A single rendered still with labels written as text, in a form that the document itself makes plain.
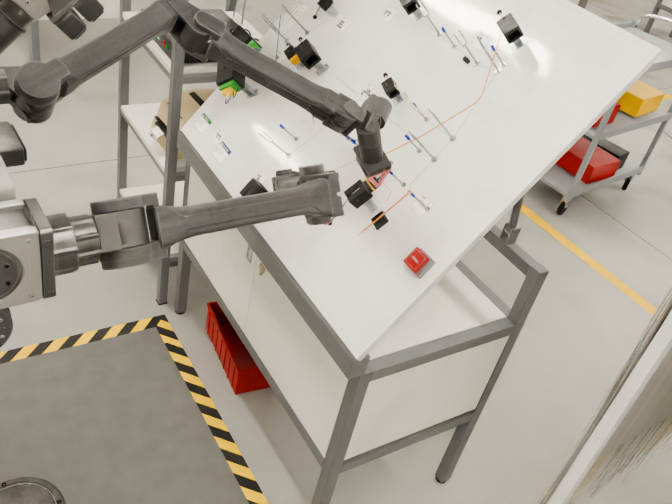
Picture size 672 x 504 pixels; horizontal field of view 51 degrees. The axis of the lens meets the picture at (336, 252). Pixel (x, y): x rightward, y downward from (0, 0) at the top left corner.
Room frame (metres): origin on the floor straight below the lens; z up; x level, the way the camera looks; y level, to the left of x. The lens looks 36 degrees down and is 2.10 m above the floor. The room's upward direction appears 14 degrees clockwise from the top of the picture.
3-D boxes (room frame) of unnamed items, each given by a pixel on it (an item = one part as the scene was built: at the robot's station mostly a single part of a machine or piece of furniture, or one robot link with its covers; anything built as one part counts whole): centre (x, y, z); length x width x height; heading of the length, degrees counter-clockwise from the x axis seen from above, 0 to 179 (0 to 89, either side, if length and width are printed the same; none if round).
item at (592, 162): (4.30, -1.42, 0.54); 0.99 x 0.50 x 1.08; 137
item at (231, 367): (2.07, 0.23, 0.07); 0.39 x 0.29 x 0.14; 34
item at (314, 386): (1.54, 0.06, 0.60); 0.55 x 0.03 x 0.39; 39
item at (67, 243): (0.76, 0.37, 1.45); 0.09 x 0.08 x 0.12; 41
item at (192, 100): (2.47, 0.65, 0.76); 0.30 x 0.21 x 0.20; 133
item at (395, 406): (1.95, 0.00, 0.60); 1.17 x 0.58 x 0.40; 39
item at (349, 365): (1.74, 0.25, 0.83); 1.18 x 0.05 x 0.06; 39
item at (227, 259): (1.97, 0.41, 0.60); 0.55 x 0.02 x 0.39; 39
